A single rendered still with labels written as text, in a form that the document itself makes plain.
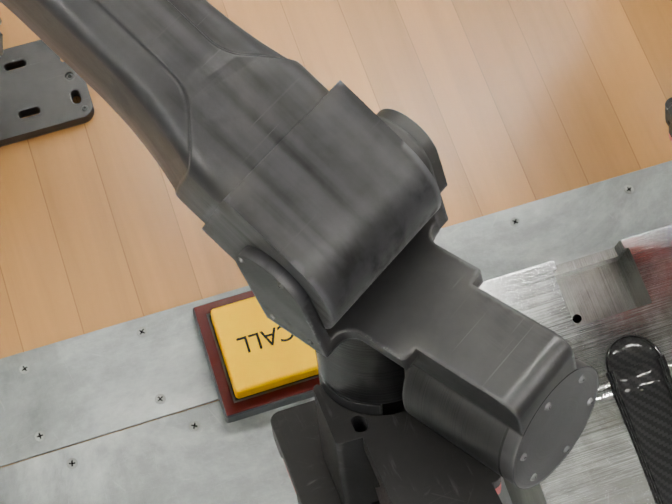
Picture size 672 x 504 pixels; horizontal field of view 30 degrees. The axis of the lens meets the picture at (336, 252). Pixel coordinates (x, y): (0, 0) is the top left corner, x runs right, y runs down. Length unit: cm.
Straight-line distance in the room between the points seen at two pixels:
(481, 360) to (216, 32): 16
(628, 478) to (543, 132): 28
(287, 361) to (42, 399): 17
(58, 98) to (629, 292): 42
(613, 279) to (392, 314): 36
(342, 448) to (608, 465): 27
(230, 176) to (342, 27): 51
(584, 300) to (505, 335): 35
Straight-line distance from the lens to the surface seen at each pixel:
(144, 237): 89
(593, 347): 80
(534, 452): 51
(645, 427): 81
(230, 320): 83
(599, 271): 85
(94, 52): 48
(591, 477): 79
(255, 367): 82
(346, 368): 54
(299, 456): 61
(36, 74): 94
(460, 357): 49
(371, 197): 47
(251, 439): 85
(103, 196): 91
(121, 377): 86
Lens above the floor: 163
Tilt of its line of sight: 70 degrees down
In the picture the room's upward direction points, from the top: 10 degrees clockwise
